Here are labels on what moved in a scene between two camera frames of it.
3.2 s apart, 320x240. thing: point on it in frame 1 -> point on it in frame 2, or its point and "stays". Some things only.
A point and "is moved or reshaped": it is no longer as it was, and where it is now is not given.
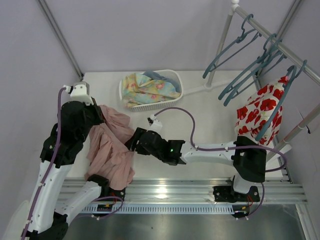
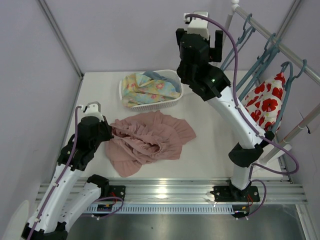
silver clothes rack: x=262 y=31 stays
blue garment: x=154 y=76 stays
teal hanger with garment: x=291 y=75 -> x=290 y=81
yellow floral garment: x=138 y=89 stays
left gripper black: x=97 y=114 -> x=105 y=130
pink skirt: x=108 y=156 is moved or reshaped
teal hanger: x=257 y=34 -> x=246 y=34
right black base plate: x=227 y=194 stays
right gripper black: x=136 y=141 -> x=218 y=40
